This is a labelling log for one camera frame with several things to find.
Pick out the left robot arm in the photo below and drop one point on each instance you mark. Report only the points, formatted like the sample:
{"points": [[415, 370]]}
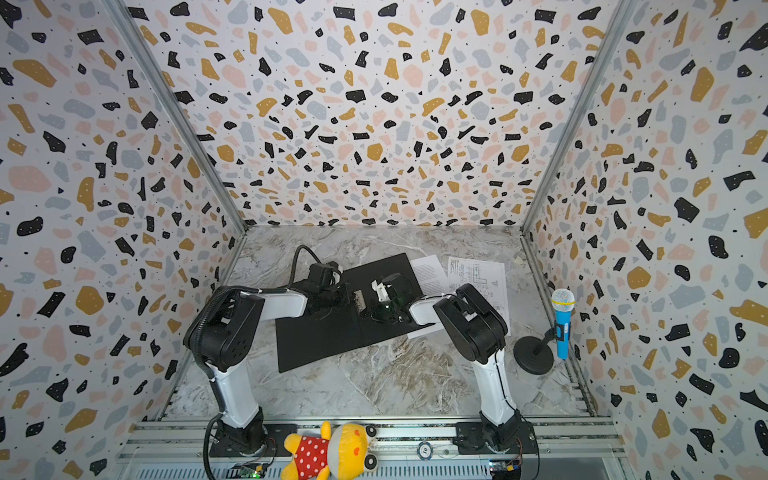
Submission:
{"points": [[221, 336]]}

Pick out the technical drawing paper sheet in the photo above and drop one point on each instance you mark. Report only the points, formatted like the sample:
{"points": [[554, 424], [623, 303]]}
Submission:
{"points": [[489, 278]]}

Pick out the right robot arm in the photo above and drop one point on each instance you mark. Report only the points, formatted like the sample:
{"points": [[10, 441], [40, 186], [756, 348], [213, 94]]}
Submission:
{"points": [[477, 331]]}

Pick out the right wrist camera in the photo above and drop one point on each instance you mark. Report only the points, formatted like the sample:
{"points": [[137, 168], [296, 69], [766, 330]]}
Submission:
{"points": [[381, 288]]}

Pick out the orange and black folder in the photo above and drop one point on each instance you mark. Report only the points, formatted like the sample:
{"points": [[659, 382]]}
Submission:
{"points": [[330, 331]]}

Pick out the yellow plush toy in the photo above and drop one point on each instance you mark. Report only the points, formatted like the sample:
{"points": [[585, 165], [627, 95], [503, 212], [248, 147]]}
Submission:
{"points": [[340, 453]]}

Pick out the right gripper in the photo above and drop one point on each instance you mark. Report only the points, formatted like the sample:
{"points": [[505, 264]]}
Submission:
{"points": [[380, 302]]}

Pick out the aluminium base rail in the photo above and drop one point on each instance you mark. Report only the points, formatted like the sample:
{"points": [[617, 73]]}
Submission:
{"points": [[402, 448]]}

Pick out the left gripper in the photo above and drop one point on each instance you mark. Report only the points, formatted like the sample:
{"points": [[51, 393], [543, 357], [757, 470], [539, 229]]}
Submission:
{"points": [[343, 292]]}

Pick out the text printed paper sheet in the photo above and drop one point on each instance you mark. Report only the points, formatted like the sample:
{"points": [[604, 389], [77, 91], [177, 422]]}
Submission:
{"points": [[431, 276]]}

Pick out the blue toy microphone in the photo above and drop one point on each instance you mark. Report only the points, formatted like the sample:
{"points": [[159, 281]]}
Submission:
{"points": [[563, 302]]}

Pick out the black microphone stand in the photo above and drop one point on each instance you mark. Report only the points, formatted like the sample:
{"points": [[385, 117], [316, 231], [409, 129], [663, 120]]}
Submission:
{"points": [[533, 354]]}

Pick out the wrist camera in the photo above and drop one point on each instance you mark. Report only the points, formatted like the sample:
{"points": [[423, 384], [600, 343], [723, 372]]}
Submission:
{"points": [[381, 288], [323, 274]]}

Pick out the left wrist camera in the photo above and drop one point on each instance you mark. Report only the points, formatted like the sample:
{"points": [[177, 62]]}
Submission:
{"points": [[323, 274]]}

